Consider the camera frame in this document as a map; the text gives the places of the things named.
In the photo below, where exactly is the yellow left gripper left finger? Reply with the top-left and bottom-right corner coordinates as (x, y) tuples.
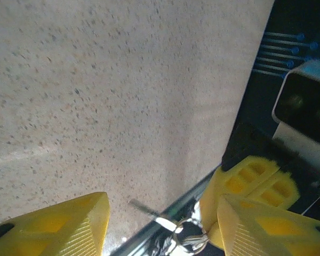
(0, 191), (111, 256)

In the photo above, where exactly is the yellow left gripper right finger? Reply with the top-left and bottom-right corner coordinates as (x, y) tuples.
(217, 194), (320, 256)

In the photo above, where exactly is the metal key ring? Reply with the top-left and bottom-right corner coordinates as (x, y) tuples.
(173, 218), (211, 253)

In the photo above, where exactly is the aluminium frame rail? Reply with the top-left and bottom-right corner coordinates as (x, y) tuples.
(113, 170), (222, 256)

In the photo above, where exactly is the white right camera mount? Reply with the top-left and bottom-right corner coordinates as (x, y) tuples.
(272, 121), (320, 172)

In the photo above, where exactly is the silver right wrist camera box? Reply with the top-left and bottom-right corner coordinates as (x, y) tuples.
(271, 60), (320, 146)

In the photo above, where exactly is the blue printed wall panel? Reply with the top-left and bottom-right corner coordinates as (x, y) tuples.
(221, 0), (320, 171)

